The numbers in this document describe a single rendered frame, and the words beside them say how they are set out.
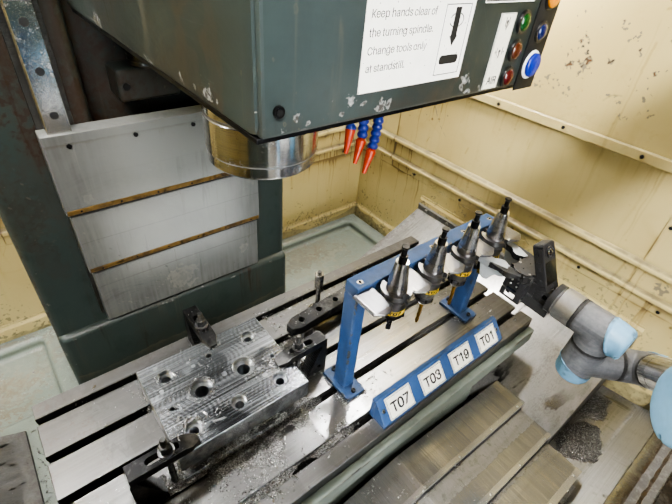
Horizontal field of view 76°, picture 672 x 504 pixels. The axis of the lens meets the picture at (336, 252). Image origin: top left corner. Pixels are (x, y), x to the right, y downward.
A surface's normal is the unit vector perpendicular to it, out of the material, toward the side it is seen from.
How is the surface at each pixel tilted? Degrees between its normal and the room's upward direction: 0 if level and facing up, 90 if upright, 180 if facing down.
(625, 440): 17
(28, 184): 90
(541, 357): 24
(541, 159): 90
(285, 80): 90
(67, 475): 0
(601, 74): 90
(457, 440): 7
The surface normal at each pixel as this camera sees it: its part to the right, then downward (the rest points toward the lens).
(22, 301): 0.62, 0.51
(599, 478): -0.11, -0.91
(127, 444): 0.08, -0.79
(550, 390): -0.25, -0.59
